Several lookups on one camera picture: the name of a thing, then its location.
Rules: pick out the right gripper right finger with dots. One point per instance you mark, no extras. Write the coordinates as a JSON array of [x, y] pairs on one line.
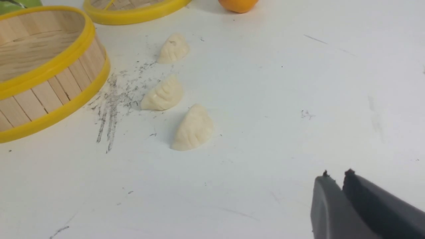
[[385, 214]]

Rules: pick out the green toy watermelon ball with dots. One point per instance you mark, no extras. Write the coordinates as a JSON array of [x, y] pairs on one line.
[[7, 6]]

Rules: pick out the orange toy pear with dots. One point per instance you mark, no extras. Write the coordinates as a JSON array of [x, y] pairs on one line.
[[238, 6]]

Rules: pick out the bamboo steamer tray yellow rim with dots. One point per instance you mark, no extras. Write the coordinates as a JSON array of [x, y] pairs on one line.
[[52, 63]]

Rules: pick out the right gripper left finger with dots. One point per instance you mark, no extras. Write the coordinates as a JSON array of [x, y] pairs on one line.
[[332, 215]]

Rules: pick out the bamboo steamer lid yellow rim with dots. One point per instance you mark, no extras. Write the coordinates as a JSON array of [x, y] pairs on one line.
[[127, 12]]

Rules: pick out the white dumpling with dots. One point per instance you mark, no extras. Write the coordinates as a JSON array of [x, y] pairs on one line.
[[175, 48], [165, 95], [195, 129]]

